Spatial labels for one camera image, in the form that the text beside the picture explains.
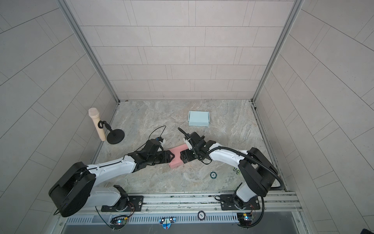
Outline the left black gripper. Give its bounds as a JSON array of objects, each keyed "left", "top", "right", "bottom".
[{"left": 147, "top": 150, "right": 177, "bottom": 164}]

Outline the pink paper box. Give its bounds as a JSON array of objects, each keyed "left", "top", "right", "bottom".
[{"left": 169, "top": 144, "right": 188, "bottom": 169}]

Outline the light blue paper box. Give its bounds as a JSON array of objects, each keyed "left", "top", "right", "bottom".
[{"left": 189, "top": 111, "right": 210, "bottom": 127}]

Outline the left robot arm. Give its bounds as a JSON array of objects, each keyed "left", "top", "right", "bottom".
[{"left": 48, "top": 139, "right": 175, "bottom": 217}]

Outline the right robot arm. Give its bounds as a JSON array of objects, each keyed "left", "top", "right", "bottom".
[{"left": 178, "top": 128, "right": 284, "bottom": 210}]

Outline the blue poker chip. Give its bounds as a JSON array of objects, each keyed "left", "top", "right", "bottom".
[{"left": 210, "top": 172, "right": 217, "bottom": 179}]

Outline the orange green small toy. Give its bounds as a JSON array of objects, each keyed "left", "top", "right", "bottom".
[{"left": 233, "top": 167, "right": 240, "bottom": 175}]

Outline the black round microphone stand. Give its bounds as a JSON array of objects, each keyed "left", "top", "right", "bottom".
[{"left": 99, "top": 121, "right": 125, "bottom": 145}]

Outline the blue sticker with eyes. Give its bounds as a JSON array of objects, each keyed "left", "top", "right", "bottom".
[{"left": 159, "top": 217, "right": 176, "bottom": 230}]

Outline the round black white badge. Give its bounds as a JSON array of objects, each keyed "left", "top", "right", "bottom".
[{"left": 197, "top": 211, "right": 206, "bottom": 221}]

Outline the left green circuit board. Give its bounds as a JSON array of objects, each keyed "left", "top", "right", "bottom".
[{"left": 110, "top": 215, "right": 129, "bottom": 227}]

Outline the green circuit board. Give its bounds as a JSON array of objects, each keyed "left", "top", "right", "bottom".
[
  {"left": 110, "top": 215, "right": 129, "bottom": 227},
  {"left": 237, "top": 213, "right": 253, "bottom": 227}
]

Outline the right green circuit board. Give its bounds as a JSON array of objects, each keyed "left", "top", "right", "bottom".
[{"left": 237, "top": 213, "right": 253, "bottom": 227}]

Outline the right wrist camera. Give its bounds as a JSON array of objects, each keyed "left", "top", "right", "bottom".
[{"left": 184, "top": 138, "right": 193, "bottom": 150}]

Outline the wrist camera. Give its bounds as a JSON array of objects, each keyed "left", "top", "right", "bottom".
[
  {"left": 156, "top": 136, "right": 166, "bottom": 146},
  {"left": 184, "top": 138, "right": 193, "bottom": 150}
]

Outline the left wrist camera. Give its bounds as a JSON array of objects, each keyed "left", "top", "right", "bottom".
[{"left": 156, "top": 136, "right": 166, "bottom": 146}]

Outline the black corrugated cable conduit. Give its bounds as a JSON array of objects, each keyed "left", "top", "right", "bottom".
[{"left": 177, "top": 127, "right": 284, "bottom": 228}]

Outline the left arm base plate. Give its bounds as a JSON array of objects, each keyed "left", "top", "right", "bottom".
[{"left": 101, "top": 196, "right": 144, "bottom": 212}]

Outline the aluminium mounting rail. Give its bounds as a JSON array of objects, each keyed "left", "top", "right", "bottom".
[{"left": 82, "top": 191, "right": 302, "bottom": 214}]

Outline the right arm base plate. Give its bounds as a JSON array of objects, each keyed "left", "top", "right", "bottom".
[{"left": 215, "top": 194, "right": 261, "bottom": 211}]

